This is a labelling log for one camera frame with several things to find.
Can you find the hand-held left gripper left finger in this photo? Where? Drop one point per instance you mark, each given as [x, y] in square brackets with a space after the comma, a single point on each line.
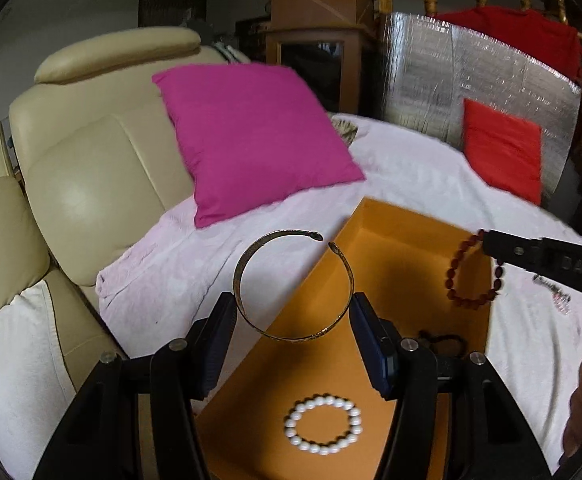
[218, 340]

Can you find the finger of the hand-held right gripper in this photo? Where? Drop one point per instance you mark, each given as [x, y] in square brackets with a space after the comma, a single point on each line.
[508, 247]

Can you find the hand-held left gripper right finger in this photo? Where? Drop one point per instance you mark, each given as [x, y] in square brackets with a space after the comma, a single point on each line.
[371, 340]

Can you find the brass bangle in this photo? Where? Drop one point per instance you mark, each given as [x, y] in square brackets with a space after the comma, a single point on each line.
[238, 285]

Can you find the orange cardboard box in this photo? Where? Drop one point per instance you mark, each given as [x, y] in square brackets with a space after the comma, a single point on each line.
[321, 375]

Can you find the red pillow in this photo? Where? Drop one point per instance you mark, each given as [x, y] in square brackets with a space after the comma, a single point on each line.
[501, 150]

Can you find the white towel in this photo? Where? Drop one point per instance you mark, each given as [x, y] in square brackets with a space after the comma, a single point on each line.
[26, 360]

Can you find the silver foil insulation sheet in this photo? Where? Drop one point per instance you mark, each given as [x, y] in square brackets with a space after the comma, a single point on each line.
[421, 70]

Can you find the patterned cloth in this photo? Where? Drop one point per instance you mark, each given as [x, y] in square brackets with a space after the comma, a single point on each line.
[345, 130]

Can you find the magenta pillow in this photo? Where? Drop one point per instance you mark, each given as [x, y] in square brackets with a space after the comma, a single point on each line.
[251, 140]

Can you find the beige leather sofa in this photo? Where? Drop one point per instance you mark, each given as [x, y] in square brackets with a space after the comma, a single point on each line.
[96, 160]

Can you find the red cloth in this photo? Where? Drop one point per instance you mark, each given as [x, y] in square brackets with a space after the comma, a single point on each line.
[521, 30]

